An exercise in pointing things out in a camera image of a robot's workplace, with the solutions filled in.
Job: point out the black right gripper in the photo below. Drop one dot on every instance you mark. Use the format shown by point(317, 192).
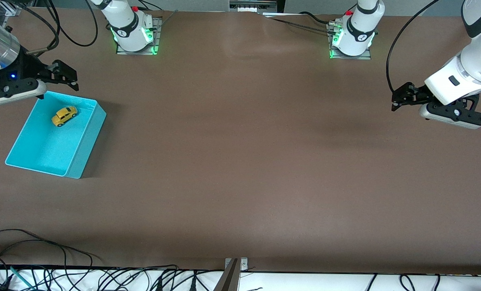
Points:
point(29, 68)

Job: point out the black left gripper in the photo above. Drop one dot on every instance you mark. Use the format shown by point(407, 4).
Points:
point(417, 95)

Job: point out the yellow beetle toy car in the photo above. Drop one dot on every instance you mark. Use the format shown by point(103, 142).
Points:
point(64, 116)

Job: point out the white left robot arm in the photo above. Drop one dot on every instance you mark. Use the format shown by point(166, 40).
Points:
point(479, 60)

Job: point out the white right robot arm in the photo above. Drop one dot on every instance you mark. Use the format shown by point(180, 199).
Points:
point(125, 24)

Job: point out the turquoise plastic bin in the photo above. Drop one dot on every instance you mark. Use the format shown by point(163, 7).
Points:
point(42, 145)

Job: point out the grey power strip device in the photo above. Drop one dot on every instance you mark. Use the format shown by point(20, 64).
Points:
point(252, 6)

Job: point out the dark angled metal bar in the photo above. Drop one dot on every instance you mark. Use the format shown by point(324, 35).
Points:
point(228, 281)

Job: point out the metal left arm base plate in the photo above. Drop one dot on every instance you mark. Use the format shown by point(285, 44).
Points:
point(366, 57)

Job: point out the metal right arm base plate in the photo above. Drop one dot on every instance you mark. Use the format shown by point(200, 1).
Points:
point(158, 28)

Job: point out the small metal bracket plate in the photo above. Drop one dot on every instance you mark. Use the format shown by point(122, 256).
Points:
point(243, 264)

